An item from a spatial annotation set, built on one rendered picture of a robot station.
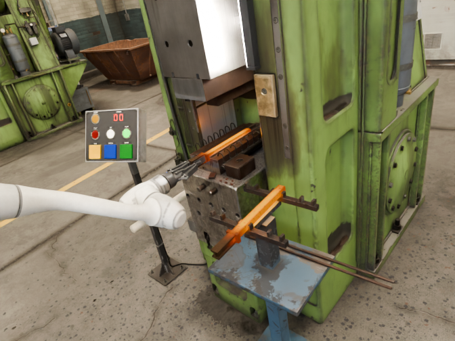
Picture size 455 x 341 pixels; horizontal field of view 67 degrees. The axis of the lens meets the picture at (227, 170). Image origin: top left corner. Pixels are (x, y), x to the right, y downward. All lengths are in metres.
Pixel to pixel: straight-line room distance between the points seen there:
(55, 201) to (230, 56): 0.86
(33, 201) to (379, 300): 1.82
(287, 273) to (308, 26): 0.88
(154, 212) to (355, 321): 1.31
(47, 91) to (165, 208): 5.22
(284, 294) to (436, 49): 5.63
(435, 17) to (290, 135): 5.18
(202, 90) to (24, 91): 4.99
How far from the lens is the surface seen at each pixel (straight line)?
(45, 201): 1.20
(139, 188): 1.41
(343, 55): 1.65
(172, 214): 1.26
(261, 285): 1.32
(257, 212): 1.19
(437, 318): 2.23
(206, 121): 1.86
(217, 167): 1.60
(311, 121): 1.37
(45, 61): 6.41
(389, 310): 2.21
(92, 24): 10.89
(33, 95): 6.27
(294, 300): 1.27
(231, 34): 1.50
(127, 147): 1.87
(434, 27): 6.47
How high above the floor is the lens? 1.69
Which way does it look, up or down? 28 degrees down
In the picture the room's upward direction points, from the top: 11 degrees counter-clockwise
